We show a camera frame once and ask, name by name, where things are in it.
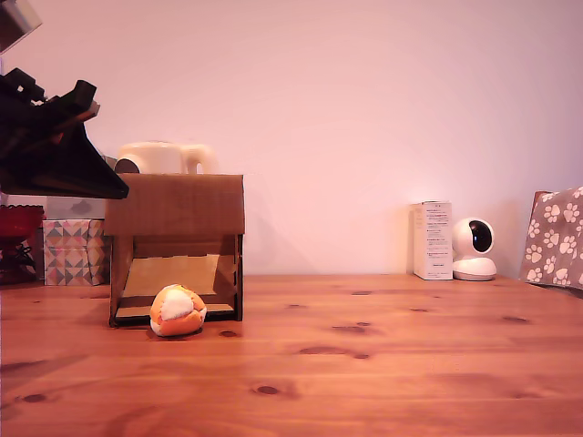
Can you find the cardboard dice tower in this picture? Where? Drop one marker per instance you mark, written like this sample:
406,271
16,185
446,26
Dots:
182,205

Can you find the small white round camera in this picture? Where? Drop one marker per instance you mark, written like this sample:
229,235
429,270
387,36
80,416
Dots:
473,248

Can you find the orange and white footbag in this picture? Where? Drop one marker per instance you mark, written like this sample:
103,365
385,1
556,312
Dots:
175,314

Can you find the geometric pattern box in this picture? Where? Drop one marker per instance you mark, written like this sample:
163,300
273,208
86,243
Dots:
68,255

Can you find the paw print cloth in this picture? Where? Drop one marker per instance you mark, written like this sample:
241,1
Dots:
555,236

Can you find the cream electric kettle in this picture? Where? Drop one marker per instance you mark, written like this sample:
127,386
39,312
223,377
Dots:
159,157

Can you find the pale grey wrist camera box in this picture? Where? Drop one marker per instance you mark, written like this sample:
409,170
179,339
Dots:
13,20

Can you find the white printed carton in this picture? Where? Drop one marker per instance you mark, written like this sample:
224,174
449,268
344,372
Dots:
435,241

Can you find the red glass bowl on stand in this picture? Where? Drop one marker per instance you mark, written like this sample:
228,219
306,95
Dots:
18,223

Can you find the cloud print tissue box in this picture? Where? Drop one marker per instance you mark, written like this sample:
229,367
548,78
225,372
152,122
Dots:
75,208

